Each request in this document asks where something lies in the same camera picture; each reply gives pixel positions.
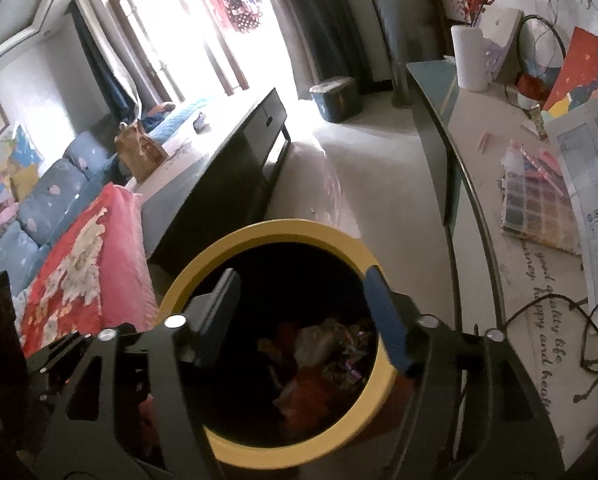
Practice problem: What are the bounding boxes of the white plastic bag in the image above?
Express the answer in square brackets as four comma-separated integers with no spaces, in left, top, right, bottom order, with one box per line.
[298,322,343,367]

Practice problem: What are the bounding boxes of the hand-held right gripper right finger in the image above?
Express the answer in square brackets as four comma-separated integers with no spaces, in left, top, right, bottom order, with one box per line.
[363,265,564,480]

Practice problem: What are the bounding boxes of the colour swatch book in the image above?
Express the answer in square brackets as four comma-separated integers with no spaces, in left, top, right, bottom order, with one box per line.
[501,159,583,257]

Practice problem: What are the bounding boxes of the red illustrated picture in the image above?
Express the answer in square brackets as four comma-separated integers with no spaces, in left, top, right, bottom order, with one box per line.
[542,27,598,114]

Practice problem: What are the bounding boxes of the red floral blanket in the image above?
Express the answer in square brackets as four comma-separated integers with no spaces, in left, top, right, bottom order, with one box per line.
[18,182,161,357]

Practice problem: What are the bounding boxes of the brown paper bag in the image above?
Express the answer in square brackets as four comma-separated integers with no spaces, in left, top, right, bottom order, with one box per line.
[114,122,169,184]

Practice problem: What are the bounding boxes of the orange cushion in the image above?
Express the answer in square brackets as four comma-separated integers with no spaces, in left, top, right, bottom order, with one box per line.
[141,102,176,121]

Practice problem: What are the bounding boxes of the pile of red pink clothes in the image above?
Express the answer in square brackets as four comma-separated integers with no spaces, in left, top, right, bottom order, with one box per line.
[0,197,21,242]

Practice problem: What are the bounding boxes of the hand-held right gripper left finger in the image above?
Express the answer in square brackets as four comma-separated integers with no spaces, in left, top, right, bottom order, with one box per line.
[24,267,243,480]

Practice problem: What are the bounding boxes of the printed paper sheet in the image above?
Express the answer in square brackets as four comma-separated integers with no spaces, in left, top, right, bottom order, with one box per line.
[546,94,598,312]

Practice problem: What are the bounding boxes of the basket with handle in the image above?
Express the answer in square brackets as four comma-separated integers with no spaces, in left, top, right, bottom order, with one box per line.
[516,13,568,109]

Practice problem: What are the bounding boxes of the country map poster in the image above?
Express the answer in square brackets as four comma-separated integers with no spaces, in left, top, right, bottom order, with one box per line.
[0,124,45,197]

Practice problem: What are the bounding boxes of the dark coffee table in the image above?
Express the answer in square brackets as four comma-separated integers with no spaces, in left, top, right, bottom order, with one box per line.
[128,87,293,277]

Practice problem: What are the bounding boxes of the yellow cushion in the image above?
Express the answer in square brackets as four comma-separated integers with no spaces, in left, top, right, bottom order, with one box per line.
[10,164,40,202]

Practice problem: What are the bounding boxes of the yellow trash bin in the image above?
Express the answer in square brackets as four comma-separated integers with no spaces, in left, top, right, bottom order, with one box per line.
[156,217,398,467]

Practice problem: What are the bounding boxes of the blue floral sofa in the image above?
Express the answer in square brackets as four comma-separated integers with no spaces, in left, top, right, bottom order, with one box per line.
[0,97,216,297]

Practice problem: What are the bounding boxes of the grey standing air conditioner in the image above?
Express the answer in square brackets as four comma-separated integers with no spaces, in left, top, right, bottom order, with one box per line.
[369,0,431,109]

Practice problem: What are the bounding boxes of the brown balcony door frame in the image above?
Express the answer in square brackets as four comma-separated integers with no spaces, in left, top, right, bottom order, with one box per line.
[76,0,251,107]

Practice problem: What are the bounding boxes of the dark blue curtain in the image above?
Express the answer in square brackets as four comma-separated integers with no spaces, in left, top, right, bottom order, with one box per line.
[71,7,141,122]

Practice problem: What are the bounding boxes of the black cable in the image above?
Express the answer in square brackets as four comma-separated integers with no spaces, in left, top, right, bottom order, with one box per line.
[503,287,598,404]

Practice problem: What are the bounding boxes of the grey curtain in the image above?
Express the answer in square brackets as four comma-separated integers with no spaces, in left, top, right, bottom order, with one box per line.
[268,0,381,97]

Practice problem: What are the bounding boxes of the pink pens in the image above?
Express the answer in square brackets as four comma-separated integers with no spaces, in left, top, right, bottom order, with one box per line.
[508,139,563,194]

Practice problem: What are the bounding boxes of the blue storage box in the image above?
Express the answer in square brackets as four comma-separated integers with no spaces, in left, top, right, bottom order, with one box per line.
[308,76,364,124]

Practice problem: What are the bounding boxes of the white card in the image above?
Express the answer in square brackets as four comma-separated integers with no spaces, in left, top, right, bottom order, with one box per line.
[481,8,525,85]

